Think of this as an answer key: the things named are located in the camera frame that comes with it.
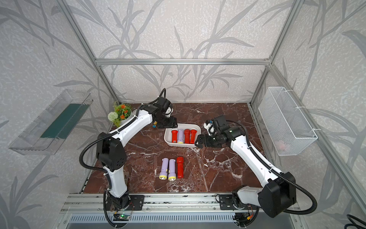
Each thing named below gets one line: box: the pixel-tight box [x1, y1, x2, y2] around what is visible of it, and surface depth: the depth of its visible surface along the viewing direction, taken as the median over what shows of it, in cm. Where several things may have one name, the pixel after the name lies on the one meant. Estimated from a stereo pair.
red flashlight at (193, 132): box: [190, 128, 198, 145], surface depth 100 cm
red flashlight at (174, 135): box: [171, 128, 179, 144], surface depth 101 cm
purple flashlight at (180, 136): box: [177, 128, 184, 144], surface depth 100 cm
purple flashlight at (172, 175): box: [168, 158, 177, 182], surface depth 84 cm
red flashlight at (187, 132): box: [183, 128, 191, 145], surface depth 100 cm
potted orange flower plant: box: [107, 101, 134, 127], surface depth 96 cm
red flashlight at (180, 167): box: [176, 156, 185, 179], surface depth 86 cm
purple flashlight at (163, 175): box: [158, 157, 169, 181], surface depth 84 cm
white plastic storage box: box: [163, 123, 185, 148], surface depth 96 cm
